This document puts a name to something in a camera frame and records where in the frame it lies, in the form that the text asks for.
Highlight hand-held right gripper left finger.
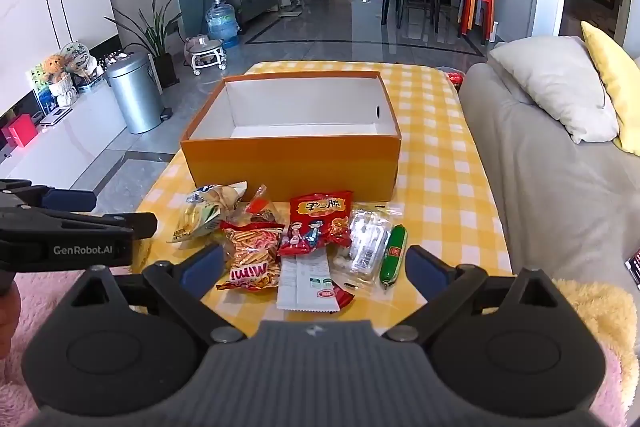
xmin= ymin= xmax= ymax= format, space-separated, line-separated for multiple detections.
xmin=60 ymin=243 xmax=247 ymax=350

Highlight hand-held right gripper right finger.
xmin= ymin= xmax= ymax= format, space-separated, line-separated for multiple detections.
xmin=382 ymin=245 xmax=571 ymax=350

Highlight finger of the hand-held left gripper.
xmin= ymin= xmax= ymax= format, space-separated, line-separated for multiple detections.
xmin=0 ymin=178 xmax=97 ymax=214
xmin=20 ymin=206 xmax=159 ymax=242

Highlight green sausage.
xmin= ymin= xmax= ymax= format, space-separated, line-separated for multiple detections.
xmin=378 ymin=225 xmax=409 ymax=290

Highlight red shrimp stick packet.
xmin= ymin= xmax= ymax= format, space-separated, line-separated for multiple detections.
xmin=216 ymin=221 xmax=286 ymax=292

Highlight rice cracker packet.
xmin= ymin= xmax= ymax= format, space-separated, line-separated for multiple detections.
xmin=167 ymin=181 xmax=248 ymax=244

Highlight clear plastic snack packet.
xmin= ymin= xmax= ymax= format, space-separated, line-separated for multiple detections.
xmin=332 ymin=202 xmax=403 ymax=290

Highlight clear-wrapped cake with red label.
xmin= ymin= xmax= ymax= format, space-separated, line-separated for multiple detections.
xmin=235 ymin=184 xmax=283 ymax=228

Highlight small dark red packet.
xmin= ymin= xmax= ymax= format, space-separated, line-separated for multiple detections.
xmin=330 ymin=284 xmax=357 ymax=312

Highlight long white snack packet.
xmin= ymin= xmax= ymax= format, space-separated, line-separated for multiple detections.
xmin=276 ymin=252 xmax=335 ymax=312

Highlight red cartoon snack packet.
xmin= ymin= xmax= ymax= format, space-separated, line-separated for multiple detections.
xmin=278 ymin=190 xmax=354 ymax=258

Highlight orange cardboard box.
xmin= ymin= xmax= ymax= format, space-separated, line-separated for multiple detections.
xmin=180 ymin=71 xmax=402 ymax=202

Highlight pink fluffy blanket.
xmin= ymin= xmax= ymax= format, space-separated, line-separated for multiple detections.
xmin=0 ymin=268 xmax=628 ymax=427

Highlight white tv console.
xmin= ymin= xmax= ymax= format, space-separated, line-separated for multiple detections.
xmin=0 ymin=79 xmax=128 ymax=188

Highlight red box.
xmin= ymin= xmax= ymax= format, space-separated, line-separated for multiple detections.
xmin=7 ymin=114 xmax=40 ymax=146

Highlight white woven basket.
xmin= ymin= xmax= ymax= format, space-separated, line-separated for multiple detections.
xmin=50 ymin=74 xmax=78 ymax=108

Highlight silver pedal trash can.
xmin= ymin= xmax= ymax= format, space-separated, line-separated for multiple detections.
xmin=105 ymin=53 xmax=173 ymax=135

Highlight small brown plush toy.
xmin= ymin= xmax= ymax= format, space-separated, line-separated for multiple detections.
xmin=42 ymin=54 xmax=68 ymax=82

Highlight grey sofa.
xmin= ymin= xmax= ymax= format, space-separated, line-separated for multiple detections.
xmin=457 ymin=36 xmax=640 ymax=308

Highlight round hand fan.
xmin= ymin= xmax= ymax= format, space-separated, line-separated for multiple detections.
xmin=59 ymin=42 xmax=96 ymax=75

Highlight yellow fluffy blanket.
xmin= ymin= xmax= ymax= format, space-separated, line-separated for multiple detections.
xmin=550 ymin=279 xmax=638 ymax=408

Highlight long-leaf potted plant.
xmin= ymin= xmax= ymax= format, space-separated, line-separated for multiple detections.
xmin=104 ymin=0 xmax=183 ymax=92

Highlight white wheeled stool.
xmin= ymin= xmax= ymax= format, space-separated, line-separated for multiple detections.
xmin=184 ymin=36 xmax=227 ymax=75

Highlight blue water bottle with pump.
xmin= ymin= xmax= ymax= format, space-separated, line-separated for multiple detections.
xmin=206 ymin=0 xmax=242 ymax=48

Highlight white pillow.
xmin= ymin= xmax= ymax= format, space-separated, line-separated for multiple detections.
xmin=487 ymin=36 xmax=621 ymax=144

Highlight stacked orange plastic stools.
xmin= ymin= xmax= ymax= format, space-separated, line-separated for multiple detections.
xmin=459 ymin=0 xmax=496 ymax=42

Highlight yellow pillow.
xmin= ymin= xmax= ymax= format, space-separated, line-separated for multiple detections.
xmin=580 ymin=21 xmax=640 ymax=155

